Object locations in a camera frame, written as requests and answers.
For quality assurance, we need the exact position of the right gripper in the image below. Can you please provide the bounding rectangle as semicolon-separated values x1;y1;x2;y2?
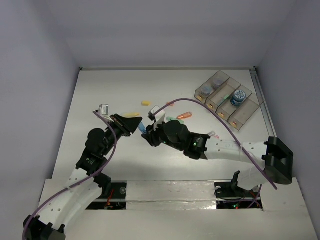
142;117;185;151

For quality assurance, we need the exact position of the blue highlighter pen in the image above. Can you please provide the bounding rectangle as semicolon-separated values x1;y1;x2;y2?
138;122;147;134

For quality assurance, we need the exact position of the yellow highlighter body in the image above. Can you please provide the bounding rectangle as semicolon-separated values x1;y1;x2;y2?
121;112;140;118

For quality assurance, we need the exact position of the yellow marker cap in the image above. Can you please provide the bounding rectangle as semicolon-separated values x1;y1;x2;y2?
141;100;151;106

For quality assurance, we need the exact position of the paperclip jar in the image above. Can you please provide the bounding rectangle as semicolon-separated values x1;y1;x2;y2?
211;78;225;90
201;85;213;98

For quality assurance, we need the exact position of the blue lid pin jar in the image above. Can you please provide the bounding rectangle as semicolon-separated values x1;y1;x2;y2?
230;89;247;107

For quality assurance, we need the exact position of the clear green highlighter body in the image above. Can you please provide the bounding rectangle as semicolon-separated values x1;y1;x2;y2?
218;94;230;106

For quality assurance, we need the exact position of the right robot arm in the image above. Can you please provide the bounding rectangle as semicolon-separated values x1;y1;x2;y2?
141;120;294;196

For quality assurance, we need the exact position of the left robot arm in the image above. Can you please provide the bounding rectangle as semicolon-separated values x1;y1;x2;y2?
22;114;143;240

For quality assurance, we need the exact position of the grey orange highlighter pen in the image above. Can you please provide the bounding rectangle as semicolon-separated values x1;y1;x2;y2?
208;131;216;137

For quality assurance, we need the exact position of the clear compartment organizer tray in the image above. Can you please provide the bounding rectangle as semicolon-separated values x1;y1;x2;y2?
194;70;264;131

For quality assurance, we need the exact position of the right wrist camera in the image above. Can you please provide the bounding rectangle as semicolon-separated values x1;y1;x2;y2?
148;105;166;131

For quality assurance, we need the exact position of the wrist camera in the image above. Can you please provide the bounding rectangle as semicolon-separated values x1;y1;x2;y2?
95;104;111;122
148;105;166;131

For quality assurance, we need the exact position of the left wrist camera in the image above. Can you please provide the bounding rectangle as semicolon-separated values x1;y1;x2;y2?
95;104;111;122

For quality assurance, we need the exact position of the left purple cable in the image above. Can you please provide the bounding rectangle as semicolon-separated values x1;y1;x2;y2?
21;111;118;240

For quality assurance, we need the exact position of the purple cable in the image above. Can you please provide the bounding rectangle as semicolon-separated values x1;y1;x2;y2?
21;111;118;240
153;98;278;210

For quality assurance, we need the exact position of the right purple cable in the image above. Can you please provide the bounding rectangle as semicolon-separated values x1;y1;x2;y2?
153;98;278;210

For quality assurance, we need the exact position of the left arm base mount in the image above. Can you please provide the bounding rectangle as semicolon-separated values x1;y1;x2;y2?
86;181;127;210

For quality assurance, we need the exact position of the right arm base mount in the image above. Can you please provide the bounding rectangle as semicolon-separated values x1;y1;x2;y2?
214;171;263;210

